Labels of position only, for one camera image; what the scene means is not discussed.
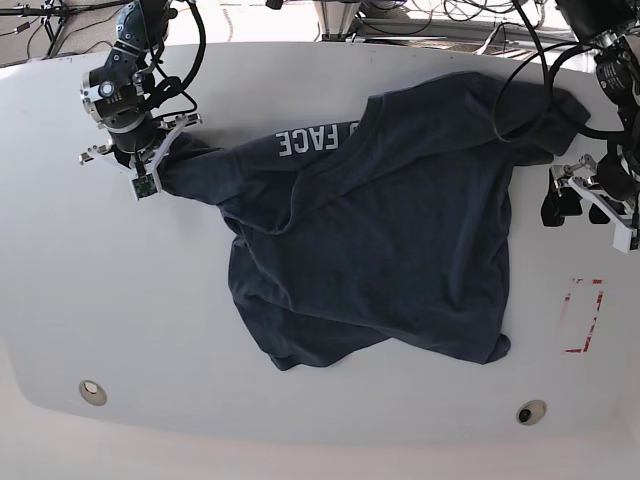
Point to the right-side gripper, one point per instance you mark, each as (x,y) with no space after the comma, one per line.
(139,152)

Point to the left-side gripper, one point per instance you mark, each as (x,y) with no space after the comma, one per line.
(611,191)

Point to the dark blue T-shirt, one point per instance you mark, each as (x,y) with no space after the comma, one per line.
(393,226)

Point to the right-side robot arm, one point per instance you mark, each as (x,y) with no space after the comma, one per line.
(141,107)

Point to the left-side robot arm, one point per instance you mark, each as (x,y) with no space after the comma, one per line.
(611,28)

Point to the red tape rectangle marking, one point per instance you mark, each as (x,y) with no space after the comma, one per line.
(580,314)

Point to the black tripod stand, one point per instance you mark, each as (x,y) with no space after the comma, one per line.
(51,17)

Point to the right table grommet hole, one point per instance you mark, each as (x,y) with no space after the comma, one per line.
(531,412)

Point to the table grommet hole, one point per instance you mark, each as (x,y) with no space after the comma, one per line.
(92,393)
(531,412)

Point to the left table grommet hole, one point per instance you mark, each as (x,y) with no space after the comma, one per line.
(92,393)

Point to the right-side wrist camera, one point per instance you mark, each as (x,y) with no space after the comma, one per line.
(144,187)

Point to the metal frame post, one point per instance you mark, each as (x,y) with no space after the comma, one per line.
(336,18)

